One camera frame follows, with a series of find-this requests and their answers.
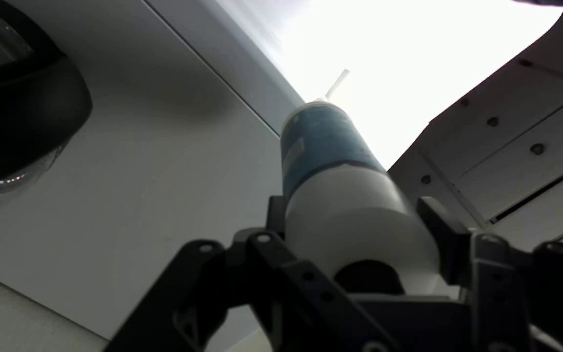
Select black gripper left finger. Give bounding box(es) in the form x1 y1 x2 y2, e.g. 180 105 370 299
266 195 285 236

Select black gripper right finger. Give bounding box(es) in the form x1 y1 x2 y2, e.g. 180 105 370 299
416 195 471 287

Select white bottle with blue label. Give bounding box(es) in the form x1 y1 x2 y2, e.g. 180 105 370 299
278 66 442 297

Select white microwave oven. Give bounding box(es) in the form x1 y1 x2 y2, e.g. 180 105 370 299
0 0 297 336

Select white kitchen cabinet drawers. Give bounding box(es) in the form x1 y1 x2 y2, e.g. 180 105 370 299
391 11 563 250

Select black glass electric kettle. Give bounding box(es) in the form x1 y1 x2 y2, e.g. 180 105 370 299
0 0 92 179

